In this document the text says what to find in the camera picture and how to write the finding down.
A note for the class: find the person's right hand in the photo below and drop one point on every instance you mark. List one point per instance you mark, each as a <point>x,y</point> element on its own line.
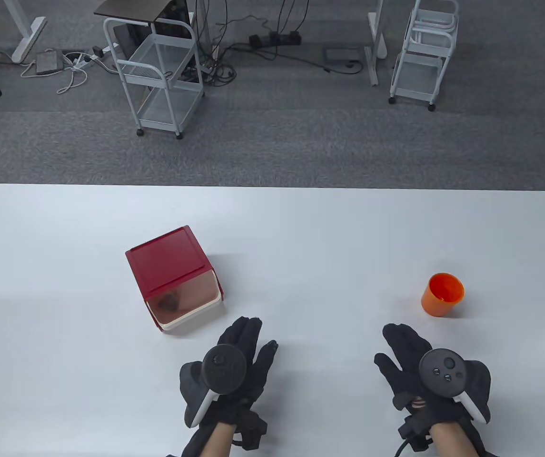
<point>410,352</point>

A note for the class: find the person's left hand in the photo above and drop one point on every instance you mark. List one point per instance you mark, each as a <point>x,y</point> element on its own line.
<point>254,342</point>

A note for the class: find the orange cup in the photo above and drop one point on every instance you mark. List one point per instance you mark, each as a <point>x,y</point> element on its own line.
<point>436,304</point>

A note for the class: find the brown pyramid tea bag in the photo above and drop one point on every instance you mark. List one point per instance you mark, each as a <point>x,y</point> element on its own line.
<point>169,302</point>

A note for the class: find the red tea bag box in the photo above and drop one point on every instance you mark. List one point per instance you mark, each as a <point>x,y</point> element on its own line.
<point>167,259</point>

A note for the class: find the person's right forearm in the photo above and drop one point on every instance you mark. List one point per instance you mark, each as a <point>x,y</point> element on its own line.
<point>453,442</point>

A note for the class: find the person's left forearm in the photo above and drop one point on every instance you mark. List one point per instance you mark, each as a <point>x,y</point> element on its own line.
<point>216,442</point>

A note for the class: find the grey power adapter box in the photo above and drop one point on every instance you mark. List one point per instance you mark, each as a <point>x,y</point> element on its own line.
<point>48,62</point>

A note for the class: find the black white right hand controller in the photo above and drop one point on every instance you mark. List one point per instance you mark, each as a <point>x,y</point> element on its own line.
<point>443,373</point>

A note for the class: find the black right wrist sensor module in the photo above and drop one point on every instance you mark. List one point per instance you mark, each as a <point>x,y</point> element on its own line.
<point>415,431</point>

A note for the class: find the black wrist sensor module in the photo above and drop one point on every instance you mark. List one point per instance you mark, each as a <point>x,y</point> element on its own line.
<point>415,431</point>
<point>252,426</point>

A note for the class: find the black left wrist sensor module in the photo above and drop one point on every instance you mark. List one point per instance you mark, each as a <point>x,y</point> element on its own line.
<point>252,426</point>

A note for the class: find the grey flat floor device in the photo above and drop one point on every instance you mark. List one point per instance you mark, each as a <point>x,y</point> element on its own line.
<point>342,54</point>

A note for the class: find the black power strip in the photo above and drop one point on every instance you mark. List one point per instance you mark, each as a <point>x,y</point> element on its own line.
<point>274,39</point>

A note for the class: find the white desk leg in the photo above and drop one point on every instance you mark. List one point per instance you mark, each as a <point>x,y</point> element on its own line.
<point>376,28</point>
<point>27,35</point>

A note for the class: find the white power strip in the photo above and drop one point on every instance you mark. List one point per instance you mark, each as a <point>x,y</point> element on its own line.
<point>92,56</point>

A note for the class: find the dark wooden desk top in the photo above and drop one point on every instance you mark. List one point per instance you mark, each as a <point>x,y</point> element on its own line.
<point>129,9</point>

